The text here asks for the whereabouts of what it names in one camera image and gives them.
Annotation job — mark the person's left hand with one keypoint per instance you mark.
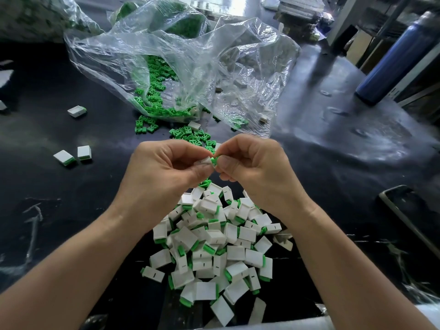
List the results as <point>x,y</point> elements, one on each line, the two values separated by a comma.
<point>161,182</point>

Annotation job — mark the person's right hand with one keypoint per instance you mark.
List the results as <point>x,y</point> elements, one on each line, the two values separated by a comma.
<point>265,172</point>

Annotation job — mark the green plastic part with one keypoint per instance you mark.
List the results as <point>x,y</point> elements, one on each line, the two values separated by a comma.
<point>214,161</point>

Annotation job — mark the assembled white-green part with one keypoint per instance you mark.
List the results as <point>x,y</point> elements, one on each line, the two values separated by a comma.
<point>152,273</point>
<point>77,111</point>
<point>84,153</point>
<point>3,105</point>
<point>64,158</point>

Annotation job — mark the pile of assembled white-green pieces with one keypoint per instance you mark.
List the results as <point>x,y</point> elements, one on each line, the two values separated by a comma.
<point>216,251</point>

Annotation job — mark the pile of green clips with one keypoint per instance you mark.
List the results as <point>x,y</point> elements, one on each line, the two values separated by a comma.
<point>159,89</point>

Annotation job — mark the person's left forearm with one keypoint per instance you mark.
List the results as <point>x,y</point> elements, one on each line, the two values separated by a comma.
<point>65,278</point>

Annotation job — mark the person's right forearm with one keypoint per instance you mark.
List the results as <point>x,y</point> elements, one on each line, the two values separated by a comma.
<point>364,271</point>

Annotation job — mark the empty white shell right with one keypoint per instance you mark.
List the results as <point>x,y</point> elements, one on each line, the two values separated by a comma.
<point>283,241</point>

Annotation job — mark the clear plastic bag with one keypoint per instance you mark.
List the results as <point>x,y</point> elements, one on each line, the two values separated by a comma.
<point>261,55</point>

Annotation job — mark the black smartphone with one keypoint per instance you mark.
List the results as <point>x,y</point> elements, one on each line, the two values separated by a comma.
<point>411,220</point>

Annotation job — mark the brown cardboard box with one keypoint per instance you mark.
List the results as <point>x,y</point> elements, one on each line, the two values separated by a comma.
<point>360,46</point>

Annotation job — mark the grey machine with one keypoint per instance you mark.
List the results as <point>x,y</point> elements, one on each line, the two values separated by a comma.
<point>301,9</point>

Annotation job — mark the plastic bag full of green pieces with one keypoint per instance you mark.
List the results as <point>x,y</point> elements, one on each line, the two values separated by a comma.
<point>180,15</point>

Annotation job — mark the blue cylinder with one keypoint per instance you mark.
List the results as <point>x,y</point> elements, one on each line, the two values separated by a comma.
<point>397,62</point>

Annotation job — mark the white paper sheet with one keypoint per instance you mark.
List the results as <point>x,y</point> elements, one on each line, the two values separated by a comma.
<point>5,77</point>

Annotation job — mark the large bag of assembled pieces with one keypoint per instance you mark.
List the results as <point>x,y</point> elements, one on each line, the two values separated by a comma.
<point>41,15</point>

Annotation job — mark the white metal frame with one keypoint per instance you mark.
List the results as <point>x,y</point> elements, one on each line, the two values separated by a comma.
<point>344,15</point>

